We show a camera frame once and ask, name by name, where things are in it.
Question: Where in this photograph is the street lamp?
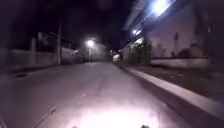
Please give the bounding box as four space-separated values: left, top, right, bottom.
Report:
85 37 97 63

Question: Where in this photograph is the bush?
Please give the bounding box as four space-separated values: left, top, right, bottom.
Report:
128 40 153 66

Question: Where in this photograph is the grey asphalt road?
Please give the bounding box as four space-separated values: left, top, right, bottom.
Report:
0 61 194 128

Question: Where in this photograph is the pole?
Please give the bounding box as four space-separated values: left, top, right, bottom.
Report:
56 18 63 66

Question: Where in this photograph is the building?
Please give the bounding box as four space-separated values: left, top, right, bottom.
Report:
119 0 224 70

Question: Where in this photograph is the raised pale kerb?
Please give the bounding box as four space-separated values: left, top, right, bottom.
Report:
114 62 224 128

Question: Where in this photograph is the pavement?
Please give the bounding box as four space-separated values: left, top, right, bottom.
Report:
134 64 224 103

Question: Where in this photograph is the pale wall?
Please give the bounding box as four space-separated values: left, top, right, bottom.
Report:
0 31 81 69

